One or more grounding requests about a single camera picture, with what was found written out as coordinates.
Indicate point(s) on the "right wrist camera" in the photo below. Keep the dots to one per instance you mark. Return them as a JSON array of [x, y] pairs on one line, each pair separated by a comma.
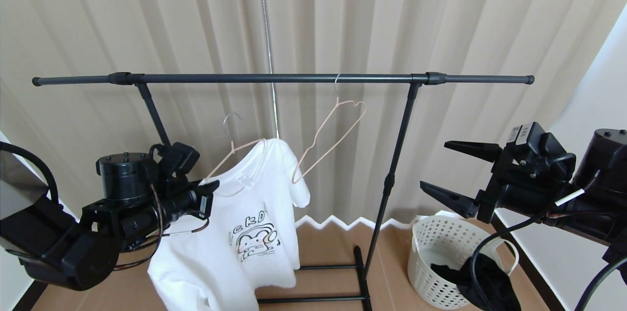
[[543, 149]]

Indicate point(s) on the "white laundry basket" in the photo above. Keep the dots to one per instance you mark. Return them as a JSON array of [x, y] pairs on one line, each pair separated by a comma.
[[431, 272]]

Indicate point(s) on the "black clothes rack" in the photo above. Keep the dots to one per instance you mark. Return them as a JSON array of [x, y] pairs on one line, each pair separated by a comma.
[[245, 78]]

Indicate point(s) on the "pink clothes hanger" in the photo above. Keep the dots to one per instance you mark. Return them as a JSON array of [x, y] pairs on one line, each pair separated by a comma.
[[364, 107], [233, 146]]

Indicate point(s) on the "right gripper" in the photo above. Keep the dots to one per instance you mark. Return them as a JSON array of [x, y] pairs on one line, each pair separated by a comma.
[[499, 188]]

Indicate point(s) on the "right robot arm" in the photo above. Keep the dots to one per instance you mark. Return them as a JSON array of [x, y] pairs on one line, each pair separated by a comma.
[[602, 169]]

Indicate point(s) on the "black garment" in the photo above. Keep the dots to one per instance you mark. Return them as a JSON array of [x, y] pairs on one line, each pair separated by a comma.
[[490, 284]]

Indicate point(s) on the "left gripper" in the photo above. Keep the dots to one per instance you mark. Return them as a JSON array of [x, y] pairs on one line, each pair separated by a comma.
[[198, 205]]

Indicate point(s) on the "white printed t-shirt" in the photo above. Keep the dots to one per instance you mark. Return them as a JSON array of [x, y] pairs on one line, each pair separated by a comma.
[[205, 252]]

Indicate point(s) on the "beige curtain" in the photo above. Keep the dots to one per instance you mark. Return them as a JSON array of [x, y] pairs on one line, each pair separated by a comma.
[[441, 17]]

